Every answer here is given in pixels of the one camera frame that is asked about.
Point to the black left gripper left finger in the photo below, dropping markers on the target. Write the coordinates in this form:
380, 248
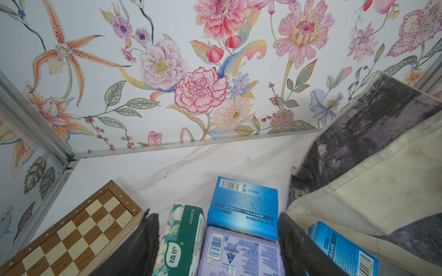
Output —
138, 253

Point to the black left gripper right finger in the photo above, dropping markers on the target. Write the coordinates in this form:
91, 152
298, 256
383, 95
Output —
300, 255

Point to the blue tissue pack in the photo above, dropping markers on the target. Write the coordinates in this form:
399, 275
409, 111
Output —
348, 256
244, 208

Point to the beige canvas tote bag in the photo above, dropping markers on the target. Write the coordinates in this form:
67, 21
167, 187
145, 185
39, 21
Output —
374, 175

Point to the green tissue pack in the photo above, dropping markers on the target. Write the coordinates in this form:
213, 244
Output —
182, 242

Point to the wooden chessboard box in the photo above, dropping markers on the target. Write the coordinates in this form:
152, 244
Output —
82, 240

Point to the purple tissue pack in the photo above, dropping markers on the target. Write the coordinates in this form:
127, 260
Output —
227, 253

